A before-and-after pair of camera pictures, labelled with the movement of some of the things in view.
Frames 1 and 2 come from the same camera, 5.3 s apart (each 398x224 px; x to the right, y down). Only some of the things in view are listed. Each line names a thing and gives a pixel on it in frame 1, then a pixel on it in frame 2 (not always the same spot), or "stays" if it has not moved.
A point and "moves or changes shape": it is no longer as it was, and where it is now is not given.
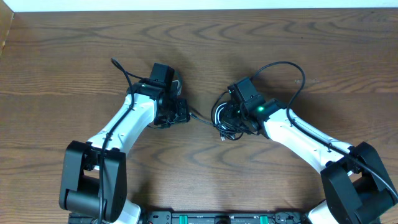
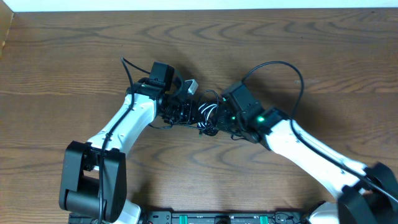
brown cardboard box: [6, 17] stays
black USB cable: [231, 135] moves or changes shape
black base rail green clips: [227, 217] stays
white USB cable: [217, 112] -> [207, 112]
